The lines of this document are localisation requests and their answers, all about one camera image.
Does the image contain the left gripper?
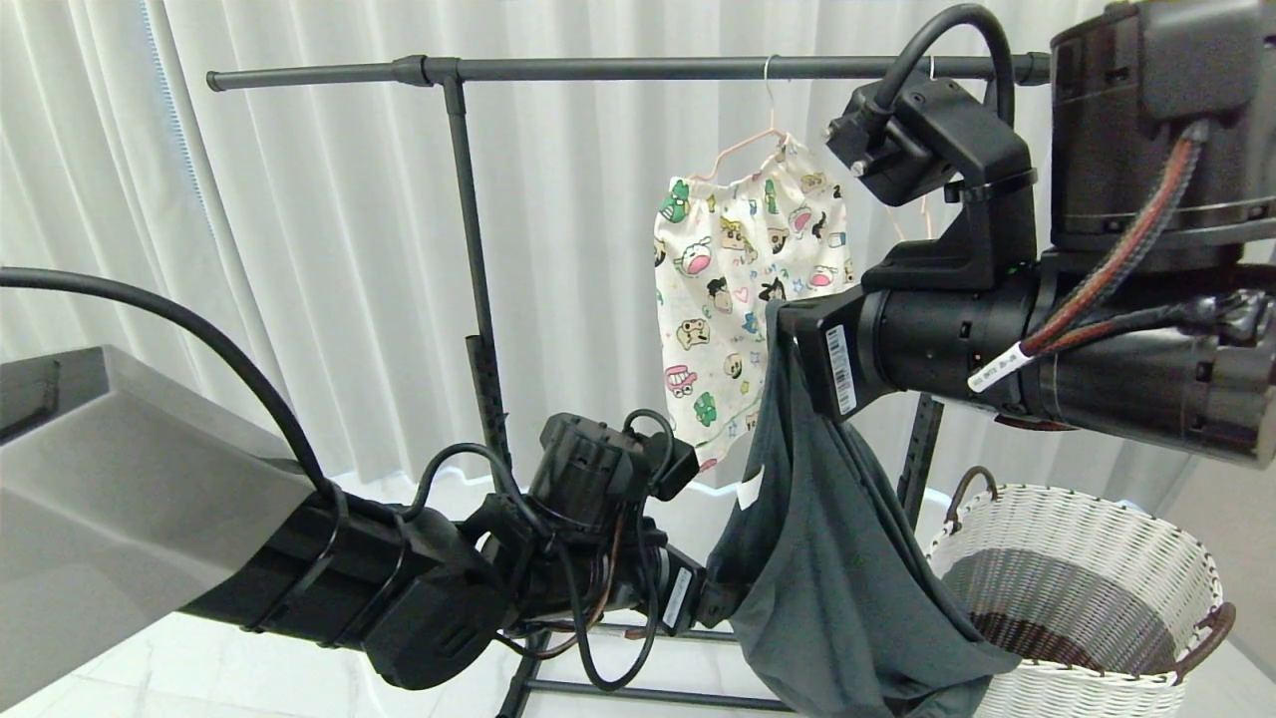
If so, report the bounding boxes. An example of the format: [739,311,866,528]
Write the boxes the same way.
[598,538,711,636]

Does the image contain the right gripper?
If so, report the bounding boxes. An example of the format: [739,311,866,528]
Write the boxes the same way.
[778,269,1043,420]

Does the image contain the pink clothes hanger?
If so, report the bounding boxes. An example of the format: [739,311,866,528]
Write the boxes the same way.
[885,56,940,242]
[688,55,798,185]

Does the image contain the dark grey garment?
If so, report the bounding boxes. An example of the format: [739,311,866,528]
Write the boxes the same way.
[703,304,1023,718]

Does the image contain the cream printed shorts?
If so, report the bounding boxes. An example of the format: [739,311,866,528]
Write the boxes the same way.
[653,135,858,475]

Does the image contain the white laundry basket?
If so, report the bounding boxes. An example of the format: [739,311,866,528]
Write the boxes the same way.
[922,466,1237,718]

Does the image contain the black clothes rack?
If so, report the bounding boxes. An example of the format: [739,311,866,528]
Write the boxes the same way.
[206,55,1053,718]

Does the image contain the black cable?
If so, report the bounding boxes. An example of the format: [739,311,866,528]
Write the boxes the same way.
[0,267,335,495]
[404,409,679,691]
[872,3,1016,126]

